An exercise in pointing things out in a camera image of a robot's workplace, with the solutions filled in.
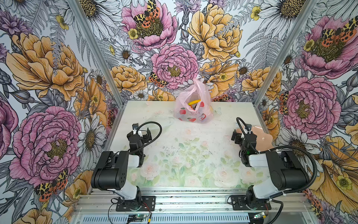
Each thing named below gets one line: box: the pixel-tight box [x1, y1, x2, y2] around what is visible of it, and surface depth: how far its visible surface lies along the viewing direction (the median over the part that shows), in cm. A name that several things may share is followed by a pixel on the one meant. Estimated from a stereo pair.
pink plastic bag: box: [173, 78, 214, 124], surface depth 99 cm
